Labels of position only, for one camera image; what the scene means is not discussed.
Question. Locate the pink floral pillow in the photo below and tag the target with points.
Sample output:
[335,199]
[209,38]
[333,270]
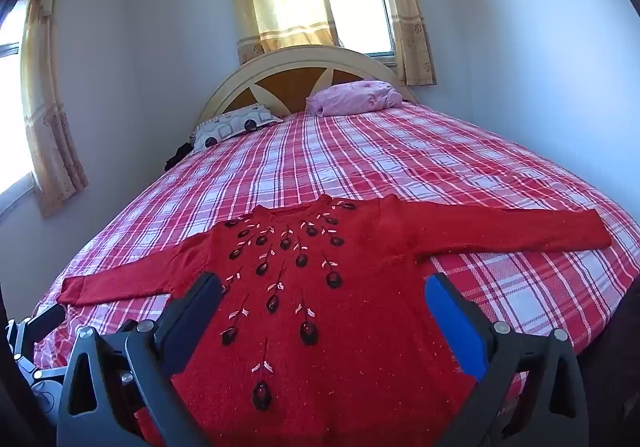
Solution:
[350,99]

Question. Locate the grey patterned pillow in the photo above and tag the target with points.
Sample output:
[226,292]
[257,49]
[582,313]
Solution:
[235,124]

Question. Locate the cream and wooden headboard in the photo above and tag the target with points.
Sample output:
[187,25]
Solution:
[240,77]

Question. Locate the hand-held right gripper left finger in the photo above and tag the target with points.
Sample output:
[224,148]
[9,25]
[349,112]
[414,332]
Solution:
[195,308]

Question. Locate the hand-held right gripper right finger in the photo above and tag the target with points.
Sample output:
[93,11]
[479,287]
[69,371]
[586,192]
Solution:
[457,327]

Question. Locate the red knitted sweater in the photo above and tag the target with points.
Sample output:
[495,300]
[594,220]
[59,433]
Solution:
[310,307]

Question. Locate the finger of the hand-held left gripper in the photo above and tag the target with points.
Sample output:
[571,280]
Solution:
[46,321]

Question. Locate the dark cloth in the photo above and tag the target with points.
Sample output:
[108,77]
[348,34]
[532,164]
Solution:
[177,157]

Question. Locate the bed with red plaid sheet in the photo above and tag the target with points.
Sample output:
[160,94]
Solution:
[350,162]

